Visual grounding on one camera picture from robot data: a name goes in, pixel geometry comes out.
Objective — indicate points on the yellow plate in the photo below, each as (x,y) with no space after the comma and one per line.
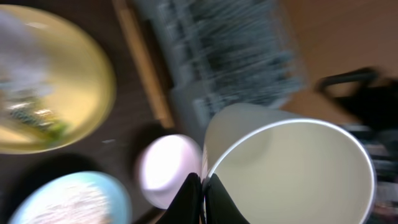
(81,77)

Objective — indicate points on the grey dishwasher rack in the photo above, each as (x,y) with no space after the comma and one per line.
(223,52)

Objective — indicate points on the yellow green snack wrapper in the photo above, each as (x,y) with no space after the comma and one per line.
(27,112)

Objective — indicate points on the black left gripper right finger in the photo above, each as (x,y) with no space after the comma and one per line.
(219,207)

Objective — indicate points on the left wooden chopstick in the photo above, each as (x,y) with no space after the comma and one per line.
(145,64)

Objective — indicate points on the leftover rice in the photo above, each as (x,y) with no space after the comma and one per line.
(73,203)

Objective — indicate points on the light blue bowl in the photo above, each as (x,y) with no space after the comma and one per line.
(120,208)

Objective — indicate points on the crumpled white napkin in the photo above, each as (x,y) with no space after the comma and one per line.
(23,62)

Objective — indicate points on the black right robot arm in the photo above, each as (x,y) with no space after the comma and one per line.
(374,106)

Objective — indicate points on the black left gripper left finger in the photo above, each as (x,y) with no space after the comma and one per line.
(185,207)

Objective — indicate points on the dark brown serving tray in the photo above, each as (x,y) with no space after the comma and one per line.
(114,147)

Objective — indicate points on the white paper cup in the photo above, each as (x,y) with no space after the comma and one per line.
(279,167)

